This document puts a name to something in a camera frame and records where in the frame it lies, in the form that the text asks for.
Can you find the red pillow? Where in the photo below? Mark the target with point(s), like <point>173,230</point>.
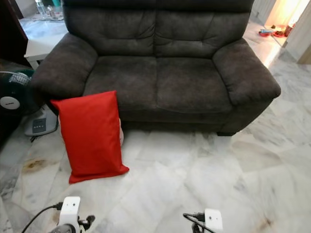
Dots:
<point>92,136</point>

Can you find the dark brown fabric sofa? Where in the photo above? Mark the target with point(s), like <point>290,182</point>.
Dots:
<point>189,82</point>

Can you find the white table fan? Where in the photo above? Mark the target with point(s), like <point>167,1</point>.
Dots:
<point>9,103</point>

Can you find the white side table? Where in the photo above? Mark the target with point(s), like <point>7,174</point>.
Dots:
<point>41,46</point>

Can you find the dark wooden cabinet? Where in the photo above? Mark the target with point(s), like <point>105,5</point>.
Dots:
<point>9,34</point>

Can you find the clear plastic bottle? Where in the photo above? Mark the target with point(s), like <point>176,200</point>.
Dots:
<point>51,11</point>
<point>40,8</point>

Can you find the red plastic dish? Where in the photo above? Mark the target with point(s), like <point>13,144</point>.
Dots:
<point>279,34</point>
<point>265,33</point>

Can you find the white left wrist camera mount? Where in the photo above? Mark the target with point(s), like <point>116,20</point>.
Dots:
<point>71,208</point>

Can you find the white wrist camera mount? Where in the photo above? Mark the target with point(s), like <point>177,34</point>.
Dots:
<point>214,219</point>
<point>71,208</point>

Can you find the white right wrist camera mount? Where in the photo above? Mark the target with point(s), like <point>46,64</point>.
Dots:
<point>214,219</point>

